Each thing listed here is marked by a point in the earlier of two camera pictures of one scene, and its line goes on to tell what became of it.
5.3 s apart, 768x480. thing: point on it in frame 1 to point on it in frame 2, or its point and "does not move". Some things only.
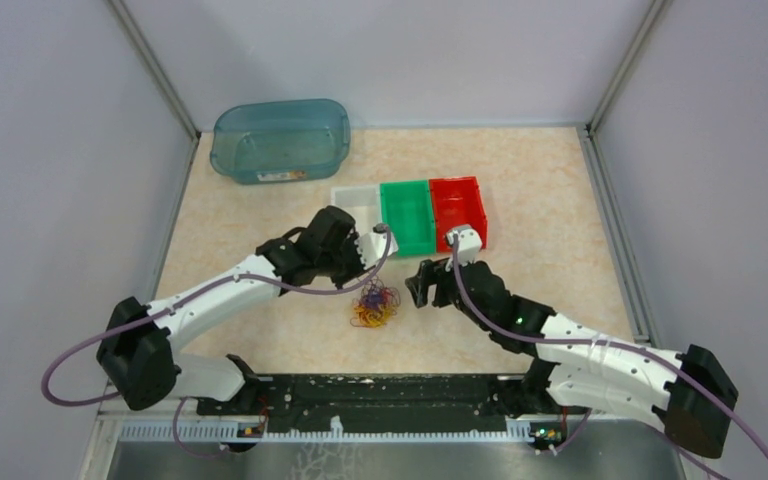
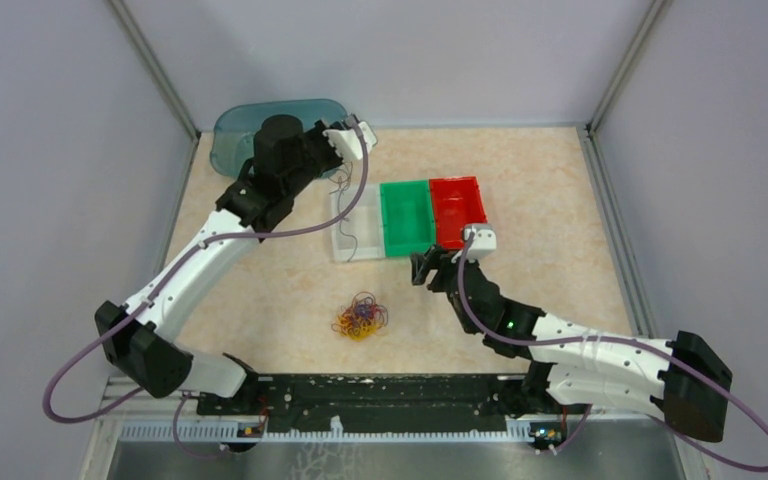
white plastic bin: (363, 201) does not move
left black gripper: (350, 242) to (316, 131)
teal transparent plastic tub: (280, 140) does not move
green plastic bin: (406, 210) does not move
